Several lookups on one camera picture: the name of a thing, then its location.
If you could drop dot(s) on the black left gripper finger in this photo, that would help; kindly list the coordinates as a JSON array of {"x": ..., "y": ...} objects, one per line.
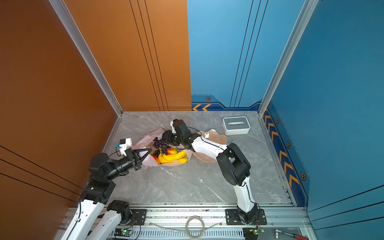
[
  {"x": 144, "y": 151},
  {"x": 142, "y": 157}
]

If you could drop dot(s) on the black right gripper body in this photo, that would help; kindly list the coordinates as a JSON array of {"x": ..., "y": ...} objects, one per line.
[{"x": 173, "y": 139}]

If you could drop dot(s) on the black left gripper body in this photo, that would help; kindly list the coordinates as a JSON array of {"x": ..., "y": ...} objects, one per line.
[{"x": 130, "y": 156}]

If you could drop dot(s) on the pink plastic bag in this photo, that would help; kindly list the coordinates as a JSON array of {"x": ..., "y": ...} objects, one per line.
[{"x": 147, "y": 141}]

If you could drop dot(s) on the dark purple grape bunch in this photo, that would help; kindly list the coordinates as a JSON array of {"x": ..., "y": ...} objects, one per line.
[{"x": 161, "y": 146}]

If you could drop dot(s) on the yellow banana bunch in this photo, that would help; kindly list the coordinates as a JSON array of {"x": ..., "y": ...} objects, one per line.
[{"x": 180, "y": 157}]

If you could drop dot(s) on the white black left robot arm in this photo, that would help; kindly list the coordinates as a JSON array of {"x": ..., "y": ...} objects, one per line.
[{"x": 96, "y": 218}]

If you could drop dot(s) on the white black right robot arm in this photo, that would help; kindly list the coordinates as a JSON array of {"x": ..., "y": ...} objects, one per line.
[{"x": 233, "y": 164}]

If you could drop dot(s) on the beige fruit plate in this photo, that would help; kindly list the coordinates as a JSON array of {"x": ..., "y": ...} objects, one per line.
[{"x": 212, "y": 140}]

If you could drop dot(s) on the white grey tissue box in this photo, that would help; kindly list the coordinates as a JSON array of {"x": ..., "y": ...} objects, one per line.
[{"x": 236, "y": 125}]

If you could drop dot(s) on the green circuit board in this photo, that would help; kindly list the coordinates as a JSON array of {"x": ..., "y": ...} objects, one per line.
[{"x": 125, "y": 232}]

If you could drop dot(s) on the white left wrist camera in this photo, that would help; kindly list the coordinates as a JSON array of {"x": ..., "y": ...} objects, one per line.
[{"x": 123, "y": 145}]

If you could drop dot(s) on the aluminium corner post left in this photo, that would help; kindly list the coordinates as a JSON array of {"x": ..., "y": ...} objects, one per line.
[{"x": 76, "y": 36}]

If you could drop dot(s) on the aluminium corner post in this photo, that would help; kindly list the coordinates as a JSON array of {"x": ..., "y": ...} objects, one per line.
[
  {"x": 295, "y": 36},
  {"x": 76, "y": 36}
]

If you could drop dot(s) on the aluminium front rail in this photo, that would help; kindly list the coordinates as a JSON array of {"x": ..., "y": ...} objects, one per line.
[{"x": 195, "y": 222}]

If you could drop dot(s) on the red handled tool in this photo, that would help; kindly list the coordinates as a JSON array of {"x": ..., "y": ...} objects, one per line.
[{"x": 295, "y": 236}]

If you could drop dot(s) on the aluminium corner post right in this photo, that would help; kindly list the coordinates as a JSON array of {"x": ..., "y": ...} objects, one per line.
[{"x": 295, "y": 36}]

